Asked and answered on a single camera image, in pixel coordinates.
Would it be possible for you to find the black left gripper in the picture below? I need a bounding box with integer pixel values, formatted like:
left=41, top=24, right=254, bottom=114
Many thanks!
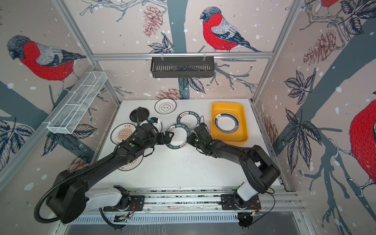
left=143, top=130, right=175, bottom=150

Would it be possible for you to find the yellow plastic bin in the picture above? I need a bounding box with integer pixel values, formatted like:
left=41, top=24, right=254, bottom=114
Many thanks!
left=211, top=102, right=249, bottom=146

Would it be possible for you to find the aluminium rail bed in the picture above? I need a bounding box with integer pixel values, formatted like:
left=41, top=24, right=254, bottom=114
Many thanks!
left=60, top=187, right=306, bottom=215

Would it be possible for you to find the black hanging wire basket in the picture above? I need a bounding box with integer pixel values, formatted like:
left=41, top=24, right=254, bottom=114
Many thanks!
left=150, top=56, right=215, bottom=78

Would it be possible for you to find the green rim plate back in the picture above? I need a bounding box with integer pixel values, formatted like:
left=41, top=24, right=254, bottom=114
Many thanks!
left=176, top=111, right=200, bottom=130

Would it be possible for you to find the white plate back centre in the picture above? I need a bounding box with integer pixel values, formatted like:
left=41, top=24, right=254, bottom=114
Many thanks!
left=154, top=99, right=177, bottom=115

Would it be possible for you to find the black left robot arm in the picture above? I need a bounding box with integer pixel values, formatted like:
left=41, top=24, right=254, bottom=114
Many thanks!
left=34, top=123, right=174, bottom=224

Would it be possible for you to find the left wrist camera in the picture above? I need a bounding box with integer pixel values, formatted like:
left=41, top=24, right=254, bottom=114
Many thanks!
left=149, top=117, right=161, bottom=127

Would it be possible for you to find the white mesh wall shelf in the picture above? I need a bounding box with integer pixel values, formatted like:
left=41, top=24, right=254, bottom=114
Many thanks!
left=47, top=71, right=107, bottom=134

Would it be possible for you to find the small black plate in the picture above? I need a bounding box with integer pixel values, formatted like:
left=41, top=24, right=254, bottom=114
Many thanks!
left=129, top=107, right=149, bottom=123

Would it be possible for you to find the left black cable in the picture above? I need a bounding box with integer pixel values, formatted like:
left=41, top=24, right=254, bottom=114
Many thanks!
left=33, top=107, right=153, bottom=230

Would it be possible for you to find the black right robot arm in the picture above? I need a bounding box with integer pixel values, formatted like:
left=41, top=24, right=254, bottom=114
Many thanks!
left=188, top=122, right=281, bottom=209

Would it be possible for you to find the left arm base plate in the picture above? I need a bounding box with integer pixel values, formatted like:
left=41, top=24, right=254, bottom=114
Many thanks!
left=103, top=195, right=145, bottom=212

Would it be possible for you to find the orange sunburst plate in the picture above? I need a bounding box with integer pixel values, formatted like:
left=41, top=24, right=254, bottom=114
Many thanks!
left=110, top=123, right=136, bottom=145
left=118, top=156, right=144, bottom=171

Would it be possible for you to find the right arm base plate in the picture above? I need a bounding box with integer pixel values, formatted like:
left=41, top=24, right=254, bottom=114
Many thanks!
left=219, top=194, right=261, bottom=211

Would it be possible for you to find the white plate grey emblem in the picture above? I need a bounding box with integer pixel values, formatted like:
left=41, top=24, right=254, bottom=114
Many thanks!
left=149, top=117, right=163, bottom=132

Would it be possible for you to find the striped green rim plate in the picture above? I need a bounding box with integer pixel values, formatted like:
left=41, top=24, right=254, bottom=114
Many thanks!
left=214, top=113, right=240, bottom=134

